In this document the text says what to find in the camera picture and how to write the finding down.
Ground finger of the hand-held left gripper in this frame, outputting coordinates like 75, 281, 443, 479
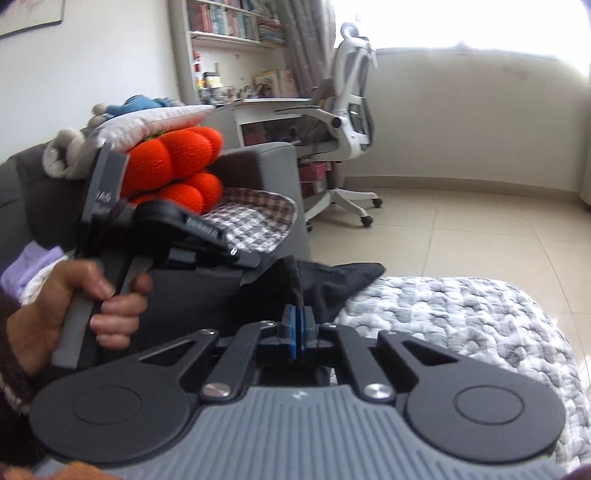
171, 216, 266, 271

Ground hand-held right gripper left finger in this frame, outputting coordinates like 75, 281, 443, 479
136, 305, 301, 400

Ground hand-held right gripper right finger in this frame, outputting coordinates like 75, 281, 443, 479
300, 307, 458, 402

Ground black garment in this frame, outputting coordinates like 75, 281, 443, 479
145, 256, 386, 388

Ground person's left forearm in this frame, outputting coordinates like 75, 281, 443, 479
0, 295, 44, 467

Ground person's left hand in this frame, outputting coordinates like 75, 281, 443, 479
7, 258, 153, 374

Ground grey white plush toy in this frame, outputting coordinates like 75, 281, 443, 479
42, 104, 109, 181

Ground white pillow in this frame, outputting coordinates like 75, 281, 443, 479
85, 104, 215, 153

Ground orange pumpkin cushion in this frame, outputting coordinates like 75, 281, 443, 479
121, 126, 225, 215

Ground grey sofa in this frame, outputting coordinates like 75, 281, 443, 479
0, 141, 312, 278

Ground blue plush toy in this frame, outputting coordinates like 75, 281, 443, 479
106, 95, 178, 118

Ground lilac cloth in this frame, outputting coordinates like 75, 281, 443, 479
0, 242, 68, 305

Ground red storage boxes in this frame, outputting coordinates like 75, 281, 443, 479
298, 159, 331, 199

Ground white desk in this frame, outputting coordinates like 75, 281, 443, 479
215, 95, 324, 153

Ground white bookshelf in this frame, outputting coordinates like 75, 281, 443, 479
168, 0, 289, 104

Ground grey checkered blanket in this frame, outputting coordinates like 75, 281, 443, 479
201, 187, 585, 474

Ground white office chair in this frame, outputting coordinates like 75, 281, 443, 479
274, 23, 384, 229

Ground rows of colourful books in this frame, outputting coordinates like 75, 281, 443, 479
187, 0, 287, 44

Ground grey patterned curtain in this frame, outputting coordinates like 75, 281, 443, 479
274, 0, 340, 97

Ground framed wall picture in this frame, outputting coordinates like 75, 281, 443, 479
0, 0, 65, 38

